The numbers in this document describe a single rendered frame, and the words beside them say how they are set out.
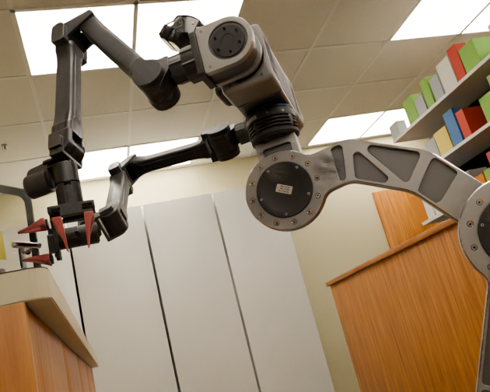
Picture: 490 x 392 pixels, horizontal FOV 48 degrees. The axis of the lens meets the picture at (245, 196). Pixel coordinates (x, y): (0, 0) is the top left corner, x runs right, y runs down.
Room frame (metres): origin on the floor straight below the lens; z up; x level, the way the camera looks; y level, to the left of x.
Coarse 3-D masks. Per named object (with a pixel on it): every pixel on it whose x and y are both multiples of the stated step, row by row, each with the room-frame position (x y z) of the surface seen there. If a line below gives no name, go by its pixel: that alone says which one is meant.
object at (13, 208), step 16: (0, 192) 1.41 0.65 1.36; (16, 192) 1.47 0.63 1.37; (0, 208) 1.41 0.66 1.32; (16, 208) 1.46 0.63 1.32; (32, 208) 1.51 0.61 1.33; (0, 224) 1.40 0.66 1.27; (16, 224) 1.45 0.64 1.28; (16, 240) 1.44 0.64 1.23; (32, 240) 1.49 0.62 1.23; (16, 256) 1.44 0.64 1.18; (32, 256) 1.49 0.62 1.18; (0, 272) 1.38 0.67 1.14
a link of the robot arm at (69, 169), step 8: (64, 160) 1.17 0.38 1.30; (48, 168) 1.18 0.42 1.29; (56, 168) 1.16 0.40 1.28; (64, 168) 1.16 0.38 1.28; (72, 168) 1.17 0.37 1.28; (48, 176) 1.18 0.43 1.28; (56, 176) 1.16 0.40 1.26; (64, 176) 1.16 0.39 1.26; (72, 176) 1.17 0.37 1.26; (56, 184) 1.17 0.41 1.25
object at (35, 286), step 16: (16, 272) 0.64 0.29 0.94; (32, 272) 0.65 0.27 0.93; (48, 272) 0.67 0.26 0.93; (0, 288) 0.64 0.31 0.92; (16, 288) 0.64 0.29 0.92; (32, 288) 0.65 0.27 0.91; (48, 288) 0.66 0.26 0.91; (0, 304) 0.64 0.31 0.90; (32, 304) 0.67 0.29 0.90; (48, 304) 0.70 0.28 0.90; (64, 304) 0.87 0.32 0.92; (48, 320) 0.84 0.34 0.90; (64, 320) 0.88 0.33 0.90; (64, 336) 1.09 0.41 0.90; (80, 336) 1.25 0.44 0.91; (80, 352) 1.57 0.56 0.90
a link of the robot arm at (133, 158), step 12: (204, 132) 1.64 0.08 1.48; (216, 132) 1.59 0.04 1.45; (192, 144) 1.68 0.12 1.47; (204, 144) 1.64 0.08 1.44; (132, 156) 1.77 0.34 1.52; (144, 156) 1.77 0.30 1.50; (156, 156) 1.72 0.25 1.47; (168, 156) 1.70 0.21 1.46; (180, 156) 1.69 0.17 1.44; (192, 156) 1.68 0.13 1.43; (204, 156) 1.67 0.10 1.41; (216, 156) 1.67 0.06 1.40; (228, 156) 1.64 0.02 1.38; (132, 168) 1.77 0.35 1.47; (144, 168) 1.76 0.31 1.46; (156, 168) 1.75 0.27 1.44; (132, 180) 1.79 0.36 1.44
